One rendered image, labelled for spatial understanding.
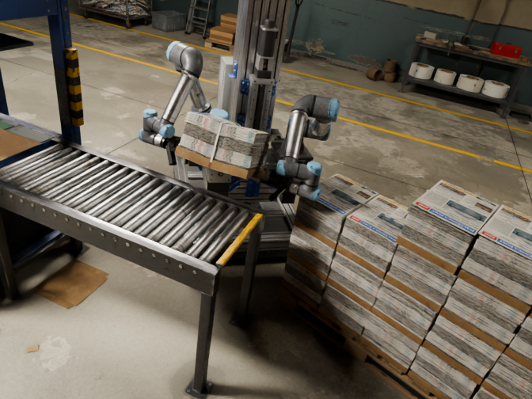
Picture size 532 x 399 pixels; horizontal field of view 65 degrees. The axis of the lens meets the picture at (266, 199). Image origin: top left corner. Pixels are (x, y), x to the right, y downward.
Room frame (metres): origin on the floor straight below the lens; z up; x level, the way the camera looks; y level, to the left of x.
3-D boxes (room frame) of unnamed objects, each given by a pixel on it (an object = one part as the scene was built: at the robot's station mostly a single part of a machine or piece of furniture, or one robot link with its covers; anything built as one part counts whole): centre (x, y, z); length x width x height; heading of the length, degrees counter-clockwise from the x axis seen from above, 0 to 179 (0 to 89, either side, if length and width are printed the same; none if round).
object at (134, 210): (1.66, 0.59, 0.77); 0.47 x 0.05 x 0.05; 163
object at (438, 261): (1.69, -0.86, 0.86); 0.38 x 0.29 x 0.04; 143
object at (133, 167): (1.94, 0.63, 0.74); 1.34 x 0.05 x 0.12; 73
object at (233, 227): (1.53, 0.15, 0.77); 0.47 x 0.05 x 0.05; 163
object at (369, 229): (1.77, -0.75, 0.42); 1.17 x 0.39 x 0.83; 54
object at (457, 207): (1.67, -0.85, 1.06); 0.37 x 0.29 x 0.01; 143
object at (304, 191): (1.84, -0.21, 0.91); 0.11 x 0.08 x 0.09; 73
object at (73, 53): (2.31, 1.21, 1.05); 0.05 x 0.05 x 0.45; 73
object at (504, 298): (1.51, -1.10, 0.86); 0.38 x 0.29 x 0.04; 144
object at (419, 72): (7.51, -2.92, 0.55); 1.80 x 0.70 x 1.09; 73
